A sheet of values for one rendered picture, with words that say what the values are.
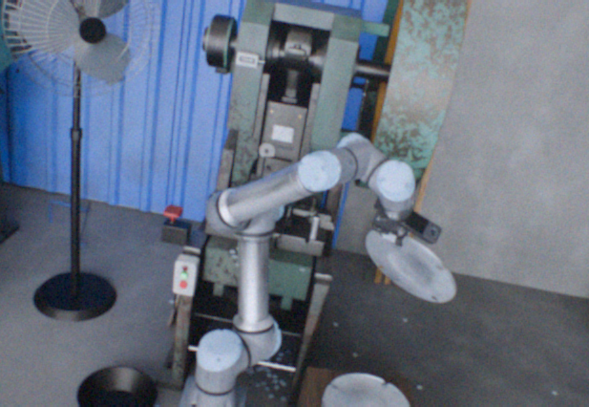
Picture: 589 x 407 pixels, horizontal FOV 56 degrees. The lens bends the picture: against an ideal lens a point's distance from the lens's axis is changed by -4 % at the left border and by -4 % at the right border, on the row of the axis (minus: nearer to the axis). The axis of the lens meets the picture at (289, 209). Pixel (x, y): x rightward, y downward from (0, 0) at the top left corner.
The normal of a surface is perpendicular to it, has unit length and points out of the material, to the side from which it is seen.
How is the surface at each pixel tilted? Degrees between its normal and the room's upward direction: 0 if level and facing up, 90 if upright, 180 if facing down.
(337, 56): 90
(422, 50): 67
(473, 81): 90
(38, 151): 90
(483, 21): 90
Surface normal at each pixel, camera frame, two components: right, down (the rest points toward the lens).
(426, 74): -0.06, 0.19
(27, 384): 0.17, -0.89
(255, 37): -0.11, 0.41
